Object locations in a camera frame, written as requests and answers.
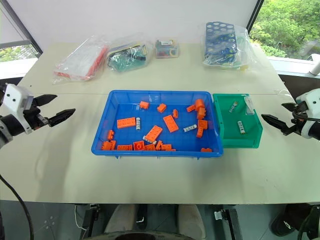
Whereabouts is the black window frame bar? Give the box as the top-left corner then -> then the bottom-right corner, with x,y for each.
0,0 -> 44,55
245,0 -> 265,35

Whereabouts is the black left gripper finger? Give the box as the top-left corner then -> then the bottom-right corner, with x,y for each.
48,108 -> 77,127
32,93 -> 58,108

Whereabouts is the black table leg bracket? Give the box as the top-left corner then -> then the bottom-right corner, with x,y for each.
81,203 -> 101,239
214,207 -> 241,240

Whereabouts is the orange plastic L-shaped part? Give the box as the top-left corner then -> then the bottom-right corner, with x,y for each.
196,119 -> 209,139

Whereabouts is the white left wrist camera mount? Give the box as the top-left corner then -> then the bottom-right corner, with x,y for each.
1,83 -> 35,135

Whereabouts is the flat orange building plate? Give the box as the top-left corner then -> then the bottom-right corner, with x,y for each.
145,124 -> 164,142
116,117 -> 137,130
162,114 -> 179,133

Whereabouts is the black shoe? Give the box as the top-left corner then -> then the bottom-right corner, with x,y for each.
270,203 -> 314,238

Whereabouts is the round-topped orange building block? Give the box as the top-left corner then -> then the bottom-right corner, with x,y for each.
194,98 -> 206,111

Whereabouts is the clear plastic bag with racks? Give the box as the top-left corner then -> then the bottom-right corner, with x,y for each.
199,22 -> 256,72

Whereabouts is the blue test tube rack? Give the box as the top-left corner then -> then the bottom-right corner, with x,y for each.
204,21 -> 239,56

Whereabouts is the green plastic bin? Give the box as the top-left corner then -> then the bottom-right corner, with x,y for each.
212,93 -> 265,149

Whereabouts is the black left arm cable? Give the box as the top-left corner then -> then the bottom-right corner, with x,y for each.
0,174 -> 34,240

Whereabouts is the clear box of colourful parts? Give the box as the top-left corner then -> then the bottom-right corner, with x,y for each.
154,38 -> 181,59

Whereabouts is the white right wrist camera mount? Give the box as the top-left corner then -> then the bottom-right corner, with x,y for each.
295,88 -> 320,121

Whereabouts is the white label card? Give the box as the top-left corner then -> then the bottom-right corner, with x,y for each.
244,97 -> 256,116

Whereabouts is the plastic bag with red sticks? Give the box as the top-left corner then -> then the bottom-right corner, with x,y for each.
51,34 -> 111,85

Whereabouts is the thin white cable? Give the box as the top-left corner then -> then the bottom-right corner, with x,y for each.
74,204 -> 87,230

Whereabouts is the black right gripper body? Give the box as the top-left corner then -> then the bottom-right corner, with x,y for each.
287,102 -> 309,136

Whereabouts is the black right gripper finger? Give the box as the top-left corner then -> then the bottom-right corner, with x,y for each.
260,114 -> 292,136
280,102 -> 300,113

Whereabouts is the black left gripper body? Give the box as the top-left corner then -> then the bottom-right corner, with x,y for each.
23,100 -> 51,131

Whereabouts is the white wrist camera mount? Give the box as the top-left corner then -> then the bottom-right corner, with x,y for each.
1,83 -> 35,135
295,88 -> 320,121

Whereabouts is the blue plastic tray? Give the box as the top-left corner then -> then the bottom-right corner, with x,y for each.
90,89 -> 225,159

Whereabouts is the plastic bag with green cables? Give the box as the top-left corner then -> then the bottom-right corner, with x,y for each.
105,39 -> 154,74

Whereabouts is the white post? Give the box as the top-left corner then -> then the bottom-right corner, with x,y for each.
309,57 -> 320,76

